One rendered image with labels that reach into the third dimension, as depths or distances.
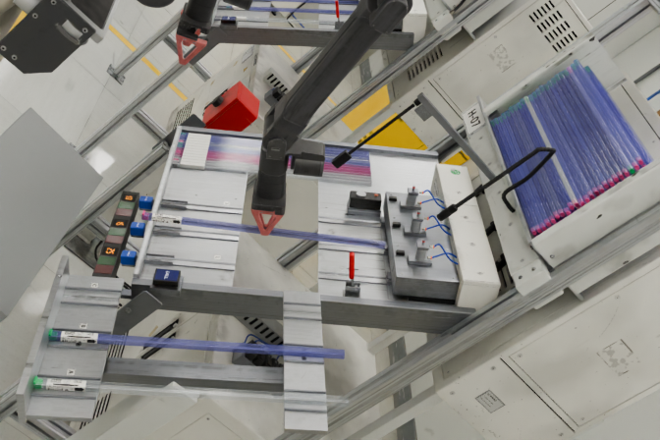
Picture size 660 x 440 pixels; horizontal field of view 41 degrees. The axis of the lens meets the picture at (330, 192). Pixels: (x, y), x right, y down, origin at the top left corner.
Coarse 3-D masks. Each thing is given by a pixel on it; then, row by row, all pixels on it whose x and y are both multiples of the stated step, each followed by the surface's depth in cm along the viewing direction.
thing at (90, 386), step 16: (96, 384) 140; (112, 384) 140; (128, 384) 141; (144, 384) 141; (240, 400) 142; (256, 400) 143; (272, 400) 143; (288, 400) 143; (304, 400) 143; (320, 400) 143; (336, 400) 144
